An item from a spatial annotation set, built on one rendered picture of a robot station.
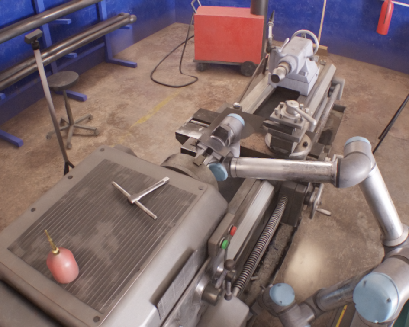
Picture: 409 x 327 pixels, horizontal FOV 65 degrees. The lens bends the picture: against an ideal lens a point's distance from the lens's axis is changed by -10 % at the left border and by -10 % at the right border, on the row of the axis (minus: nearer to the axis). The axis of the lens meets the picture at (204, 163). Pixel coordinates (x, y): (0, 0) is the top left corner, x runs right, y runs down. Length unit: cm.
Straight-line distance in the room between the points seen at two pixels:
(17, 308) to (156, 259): 37
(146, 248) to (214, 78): 384
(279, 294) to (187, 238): 57
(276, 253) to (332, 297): 78
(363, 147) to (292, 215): 67
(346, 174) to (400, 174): 221
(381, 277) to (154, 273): 55
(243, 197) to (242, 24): 307
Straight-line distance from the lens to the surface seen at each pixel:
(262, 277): 196
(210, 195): 102
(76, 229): 97
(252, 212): 164
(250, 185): 177
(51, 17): 412
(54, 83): 347
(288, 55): 241
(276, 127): 175
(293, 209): 194
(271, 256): 204
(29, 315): 93
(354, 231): 285
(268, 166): 144
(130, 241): 91
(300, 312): 143
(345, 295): 128
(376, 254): 278
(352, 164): 140
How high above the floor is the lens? 205
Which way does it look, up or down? 40 degrees down
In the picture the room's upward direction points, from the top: straight up
